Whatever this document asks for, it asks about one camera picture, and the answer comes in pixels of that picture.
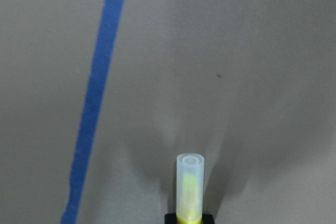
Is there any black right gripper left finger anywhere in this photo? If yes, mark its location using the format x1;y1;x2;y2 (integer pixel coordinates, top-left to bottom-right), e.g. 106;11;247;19
164;214;177;224

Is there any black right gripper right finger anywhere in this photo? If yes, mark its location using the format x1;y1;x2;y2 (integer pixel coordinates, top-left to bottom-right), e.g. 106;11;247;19
201;214;214;224

